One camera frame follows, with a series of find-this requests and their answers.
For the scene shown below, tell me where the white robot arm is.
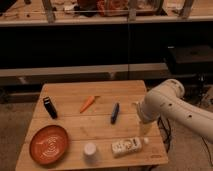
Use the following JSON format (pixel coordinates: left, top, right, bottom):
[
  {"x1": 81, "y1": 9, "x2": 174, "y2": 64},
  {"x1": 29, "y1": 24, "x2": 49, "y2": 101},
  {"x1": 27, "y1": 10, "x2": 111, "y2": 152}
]
[{"x1": 135, "y1": 79, "x2": 213, "y2": 143}]

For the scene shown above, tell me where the black eraser block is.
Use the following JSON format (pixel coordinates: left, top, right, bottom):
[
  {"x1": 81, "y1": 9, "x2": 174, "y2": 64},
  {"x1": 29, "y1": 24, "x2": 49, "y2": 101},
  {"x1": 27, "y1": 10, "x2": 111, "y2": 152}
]
[{"x1": 43, "y1": 97, "x2": 57, "y2": 119}]

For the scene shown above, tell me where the white ceramic cup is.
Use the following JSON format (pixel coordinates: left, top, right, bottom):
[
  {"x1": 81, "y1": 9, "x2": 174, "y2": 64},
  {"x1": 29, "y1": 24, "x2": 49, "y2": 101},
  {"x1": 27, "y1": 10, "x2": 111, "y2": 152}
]
[{"x1": 83, "y1": 142, "x2": 97, "y2": 162}]

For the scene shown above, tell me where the orange ceramic plate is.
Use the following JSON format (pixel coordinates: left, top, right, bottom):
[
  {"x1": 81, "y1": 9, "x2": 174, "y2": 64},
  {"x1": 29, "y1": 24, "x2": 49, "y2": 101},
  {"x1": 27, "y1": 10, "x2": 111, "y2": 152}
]
[{"x1": 29, "y1": 125, "x2": 69, "y2": 165}]

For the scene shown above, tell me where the orange toy carrot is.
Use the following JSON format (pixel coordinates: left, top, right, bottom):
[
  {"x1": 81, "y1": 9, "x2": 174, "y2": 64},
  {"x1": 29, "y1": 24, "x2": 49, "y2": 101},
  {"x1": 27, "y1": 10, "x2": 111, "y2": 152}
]
[{"x1": 80, "y1": 96, "x2": 97, "y2": 113}]

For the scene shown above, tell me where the blue marker pen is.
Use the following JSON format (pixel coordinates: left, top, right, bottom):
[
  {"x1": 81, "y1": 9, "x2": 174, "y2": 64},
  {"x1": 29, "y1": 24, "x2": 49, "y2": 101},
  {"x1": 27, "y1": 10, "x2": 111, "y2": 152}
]
[{"x1": 111, "y1": 103, "x2": 120, "y2": 124}]

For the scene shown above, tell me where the black box on shelf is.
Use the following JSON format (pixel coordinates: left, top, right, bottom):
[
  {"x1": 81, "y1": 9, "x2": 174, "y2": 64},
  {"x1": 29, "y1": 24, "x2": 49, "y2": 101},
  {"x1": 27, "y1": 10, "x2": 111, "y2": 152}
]
[{"x1": 165, "y1": 45, "x2": 213, "y2": 74}]

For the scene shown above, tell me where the wooden shelf with clutter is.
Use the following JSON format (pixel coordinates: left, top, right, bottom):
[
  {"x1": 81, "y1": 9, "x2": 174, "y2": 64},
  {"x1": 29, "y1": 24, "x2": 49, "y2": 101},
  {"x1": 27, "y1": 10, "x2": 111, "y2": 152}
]
[{"x1": 0, "y1": 0, "x2": 213, "y2": 27}]

